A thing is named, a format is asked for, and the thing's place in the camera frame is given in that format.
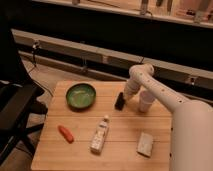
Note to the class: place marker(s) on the white sponge block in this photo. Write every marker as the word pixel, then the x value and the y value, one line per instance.
pixel 145 144

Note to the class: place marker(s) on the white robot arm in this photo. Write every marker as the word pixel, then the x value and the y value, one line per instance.
pixel 191 147

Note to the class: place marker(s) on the green bowl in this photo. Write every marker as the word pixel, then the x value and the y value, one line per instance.
pixel 80 96

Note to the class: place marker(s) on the white paper cup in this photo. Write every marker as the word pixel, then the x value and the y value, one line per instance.
pixel 146 100

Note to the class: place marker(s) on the wooden table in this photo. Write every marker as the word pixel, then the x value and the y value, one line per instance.
pixel 119 153

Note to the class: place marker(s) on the white tube bottle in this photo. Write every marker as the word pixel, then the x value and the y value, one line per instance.
pixel 100 135

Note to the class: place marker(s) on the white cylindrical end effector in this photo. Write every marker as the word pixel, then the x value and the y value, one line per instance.
pixel 129 92

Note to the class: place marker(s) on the black office chair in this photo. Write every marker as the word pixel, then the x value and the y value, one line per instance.
pixel 18 97

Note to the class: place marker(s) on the black eraser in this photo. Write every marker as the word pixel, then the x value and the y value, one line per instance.
pixel 120 102

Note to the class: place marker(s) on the orange carrot toy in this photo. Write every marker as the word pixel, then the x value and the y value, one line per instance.
pixel 66 134

